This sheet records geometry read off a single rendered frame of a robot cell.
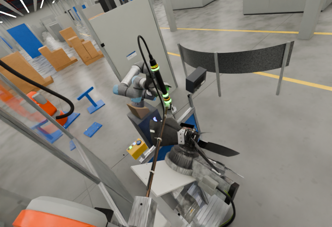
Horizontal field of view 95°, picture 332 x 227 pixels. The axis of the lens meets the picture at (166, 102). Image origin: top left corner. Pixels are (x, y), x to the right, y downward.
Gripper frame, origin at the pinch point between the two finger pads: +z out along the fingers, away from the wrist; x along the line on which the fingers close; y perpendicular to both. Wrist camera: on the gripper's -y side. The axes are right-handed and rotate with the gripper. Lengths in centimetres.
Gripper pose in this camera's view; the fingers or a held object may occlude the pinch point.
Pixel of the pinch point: (165, 89)
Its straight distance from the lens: 92.5
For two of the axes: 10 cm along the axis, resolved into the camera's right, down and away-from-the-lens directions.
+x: -6.7, 6.2, -4.0
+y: 2.9, 7.2, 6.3
